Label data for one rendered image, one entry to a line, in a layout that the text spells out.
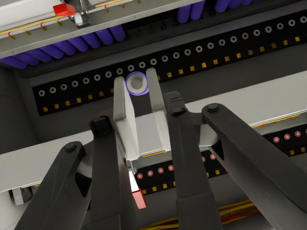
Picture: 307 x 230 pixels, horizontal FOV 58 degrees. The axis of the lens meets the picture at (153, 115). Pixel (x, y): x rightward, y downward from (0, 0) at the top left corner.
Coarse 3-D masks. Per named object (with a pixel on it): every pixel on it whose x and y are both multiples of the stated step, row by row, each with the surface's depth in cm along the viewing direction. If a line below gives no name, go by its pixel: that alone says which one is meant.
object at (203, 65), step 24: (264, 24) 48; (288, 24) 48; (192, 48) 48; (216, 48) 48; (240, 48) 48; (264, 48) 47; (96, 72) 49; (144, 72) 48; (168, 72) 48; (192, 72) 48; (48, 96) 49; (72, 96) 49; (96, 96) 48
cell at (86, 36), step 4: (92, 32) 39; (84, 36) 38; (88, 36) 38; (92, 36) 39; (96, 36) 41; (88, 40) 40; (92, 40) 40; (96, 40) 42; (100, 40) 44; (92, 44) 42; (96, 44) 43; (100, 44) 44
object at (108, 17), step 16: (112, 0) 33; (144, 0) 34; (160, 0) 34; (176, 0) 34; (192, 0) 35; (96, 16) 35; (112, 16) 35; (128, 16) 35; (144, 16) 36; (0, 32) 33; (32, 32) 35; (48, 32) 35; (64, 32) 35; (80, 32) 35; (0, 48) 35; (16, 48) 35; (32, 48) 36
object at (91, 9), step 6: (108, 0) 34; (120, 0) 34; (126, 0) 34; (90, 6) 34; (102, 6) 34; (108, 6) 34; (90, 12) 35; (48, 18) 34; (60, 18) 34; (66, 18) 34; (36, 24) 34; (42, 24) 34; (48, 24) 35; (6, 30) 34; (18, 30) 34; (24, 30) 35; (0, 36) 35; (6, 36) 35
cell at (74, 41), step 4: (80, 36) 40; (68, 40) 38; (72, 40) 38; (76, 40) 39; (80, 40) 40; (84, 40) 42; (72, 44) 40; (76, 44) 40; (80, 44) 41; (84, 44) 42; (80, 48) 42; (84, 48) 43
